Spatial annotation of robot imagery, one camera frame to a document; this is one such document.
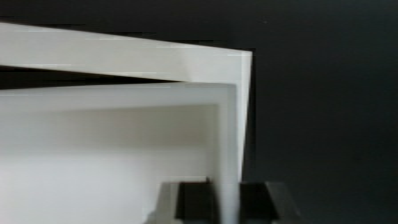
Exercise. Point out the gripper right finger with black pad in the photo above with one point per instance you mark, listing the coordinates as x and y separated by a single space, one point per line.
267 204

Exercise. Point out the white drawer cabinet box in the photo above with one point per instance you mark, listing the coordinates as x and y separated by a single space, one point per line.
105 143

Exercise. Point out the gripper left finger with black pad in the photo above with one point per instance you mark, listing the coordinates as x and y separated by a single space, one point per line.
187 204

